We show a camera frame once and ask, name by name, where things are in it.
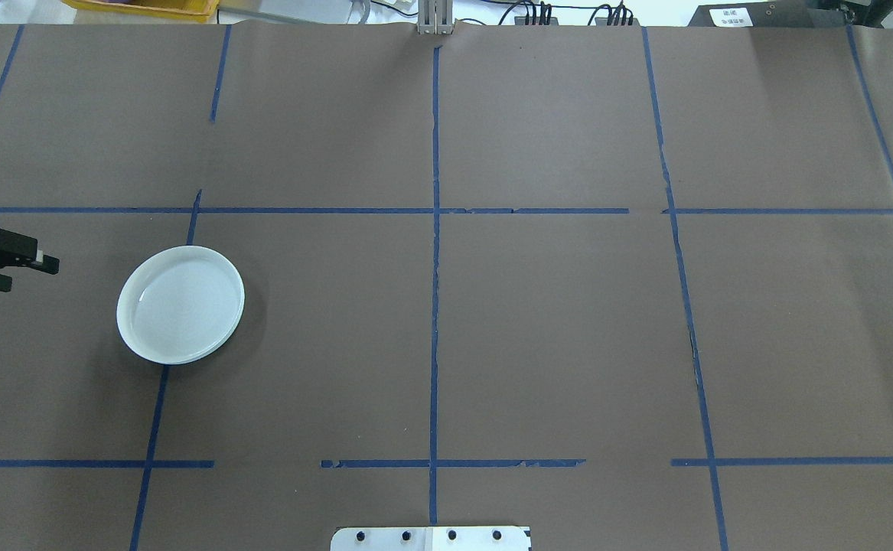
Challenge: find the white round plate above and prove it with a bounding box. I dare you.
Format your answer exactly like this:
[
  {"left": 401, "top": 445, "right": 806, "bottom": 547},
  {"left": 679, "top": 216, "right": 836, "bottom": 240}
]
[{"left": 116, "top": 245, "right": 245, "bottom": 364}]

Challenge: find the light blue round plate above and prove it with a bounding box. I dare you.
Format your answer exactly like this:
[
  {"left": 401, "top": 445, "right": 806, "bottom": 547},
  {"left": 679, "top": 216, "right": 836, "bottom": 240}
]
[{"left": 131, "top": 291, "right": 246, "bottom": 366}]

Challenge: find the black box with white label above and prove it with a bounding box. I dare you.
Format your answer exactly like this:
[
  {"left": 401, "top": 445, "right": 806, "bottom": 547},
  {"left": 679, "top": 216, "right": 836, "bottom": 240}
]
[{"left": 687, "top": 0, "right": 850, "bottom": 28}]

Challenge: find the white mounting plate with bolts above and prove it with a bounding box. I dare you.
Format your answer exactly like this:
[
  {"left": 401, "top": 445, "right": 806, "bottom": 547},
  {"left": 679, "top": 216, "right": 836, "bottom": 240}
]
[{"left": 330, "top": 526, "right": 533, "bottom": 551}]

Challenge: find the black cable plug cluster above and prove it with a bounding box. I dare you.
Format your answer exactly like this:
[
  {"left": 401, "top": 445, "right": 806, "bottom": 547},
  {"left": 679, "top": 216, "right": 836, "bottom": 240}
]
[
  {"left": 513, "top": 2, "right": 556, "bottom": 27},
  {"left": 594, "top": 2, "right": 636, "bottom": 27}
]

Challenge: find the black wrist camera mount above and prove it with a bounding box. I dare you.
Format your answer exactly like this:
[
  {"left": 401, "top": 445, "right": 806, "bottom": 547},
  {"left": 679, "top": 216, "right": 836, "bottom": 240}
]
[{"left": 0, "top": 226, "right": 39, "bottom": 261}]

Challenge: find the aluminium profile post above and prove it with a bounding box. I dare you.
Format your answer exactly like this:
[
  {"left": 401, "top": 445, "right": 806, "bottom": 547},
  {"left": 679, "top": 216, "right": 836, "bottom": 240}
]
[{"left": 416, "top": 0, "right": 455, "bottom": 37}]

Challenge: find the yellow plastic crate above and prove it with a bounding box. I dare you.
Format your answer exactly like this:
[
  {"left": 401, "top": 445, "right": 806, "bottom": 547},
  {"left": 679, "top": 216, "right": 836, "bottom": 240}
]
[{"left": 60, "top": 0, "right": 222, "bottom": 21}]

